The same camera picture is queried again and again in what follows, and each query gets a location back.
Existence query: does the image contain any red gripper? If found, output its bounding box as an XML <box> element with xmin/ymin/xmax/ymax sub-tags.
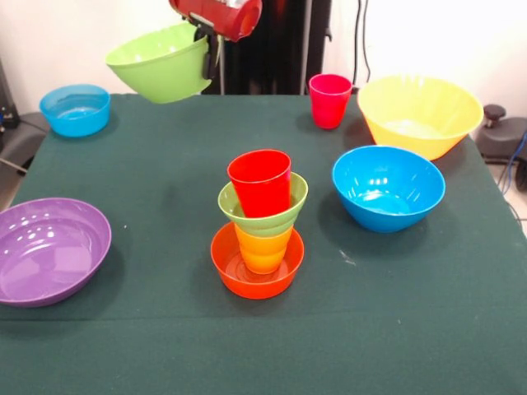
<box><xmin>168</xmin><ymin>0</ymin><xmax>264</xmax><ymax>81</ymax></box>

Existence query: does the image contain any large green plastic bowl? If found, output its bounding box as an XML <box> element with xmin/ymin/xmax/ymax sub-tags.
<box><xmin>105</xmin><ymin>21</ymin><xmax>213</xmax><ymax>105</ymax></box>

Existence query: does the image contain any small blue plastic bowl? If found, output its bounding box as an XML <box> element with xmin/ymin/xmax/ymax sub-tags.
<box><xmin>39</xmin><ymin>84</ymin><xmax>111</xmax><ymax>138</ymax></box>

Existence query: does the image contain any red plastic cup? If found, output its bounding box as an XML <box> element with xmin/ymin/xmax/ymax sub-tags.
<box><xmin>226</xmin><ymin>149</ymin><xmax>293</xmax><ymax>220</ymax></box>

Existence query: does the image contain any small green ribbed bowl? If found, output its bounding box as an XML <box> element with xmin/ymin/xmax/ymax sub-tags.
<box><xmin>217</xmin><ymin>171</ymin><xmax>310</xmax><ymax>238</ymax></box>

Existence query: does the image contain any orange plastic cup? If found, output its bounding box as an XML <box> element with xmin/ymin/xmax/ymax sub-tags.
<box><xmin>233</xmin><ymin>221</ymin><xmax>294</xmax><ymax>276</ymax></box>

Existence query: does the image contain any orange plastic bowl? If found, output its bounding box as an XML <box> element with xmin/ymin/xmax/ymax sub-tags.
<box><xmin>209</xmin><ymin>221</ymin><xmax>305</xmax><ymax>300</ymax></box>

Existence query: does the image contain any purple plastic bowl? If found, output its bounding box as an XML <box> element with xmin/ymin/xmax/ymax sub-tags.
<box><xmin>0</xmin><ymin>197</ymin><xmax>113</xmax><ymax>309</ymax></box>

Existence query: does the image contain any pink plastic cup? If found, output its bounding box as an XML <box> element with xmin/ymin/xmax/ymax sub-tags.
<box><xmin>309</xmin><ymin>73</ymin><xmax>354</xmax><ymax>130</ymax></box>

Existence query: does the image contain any grey machine base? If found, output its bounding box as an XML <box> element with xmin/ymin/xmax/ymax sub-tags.
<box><xmin>0</xmin><ymin>110</ymin><xmax>53</xmax><ymax>174</ymax></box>

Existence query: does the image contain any black equipment rack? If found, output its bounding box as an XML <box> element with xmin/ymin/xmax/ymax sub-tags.
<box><xmin>0</xmin><ymin>57</ymin><xmax>21</xmax><ymax>139</ymax></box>

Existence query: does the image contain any yellow plastic bowl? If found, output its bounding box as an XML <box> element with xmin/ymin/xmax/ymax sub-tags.
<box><xmin>357</xmin><ymin>74</ymin><xmax>485</xmax><ymax>161</ymax></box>

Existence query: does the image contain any large blue plastic bowl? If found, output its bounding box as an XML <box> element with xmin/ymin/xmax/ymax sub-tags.
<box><xmin>331</xmin><ymin>145</ymin><xmax>447</xmax><ymax>235</ymax></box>

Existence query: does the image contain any dark green tablecloth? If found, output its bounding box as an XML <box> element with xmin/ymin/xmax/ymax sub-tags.
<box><xmin>0</xmin><ymin>93</ymin><xmax>527</xmax><ymax>395</ymax></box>

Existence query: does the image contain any grey base with black knob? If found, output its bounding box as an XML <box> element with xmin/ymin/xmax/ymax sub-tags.
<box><xmin>477</xmin><ymin>104</ymin><xmax>527</xmax><ymax>165</ymax></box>

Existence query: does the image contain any black hanging cable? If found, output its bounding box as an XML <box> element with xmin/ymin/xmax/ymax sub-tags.
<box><xmin>352</xmin><ymin>0</ymin><xmax>374</xmax><ymax>86</ymax></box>

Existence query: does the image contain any blue cable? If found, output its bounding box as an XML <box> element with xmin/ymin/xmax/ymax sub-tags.
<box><xmin>498</xmin><ymin>130</ymin><xmax>527</xmax><ymax>195</ymax></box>

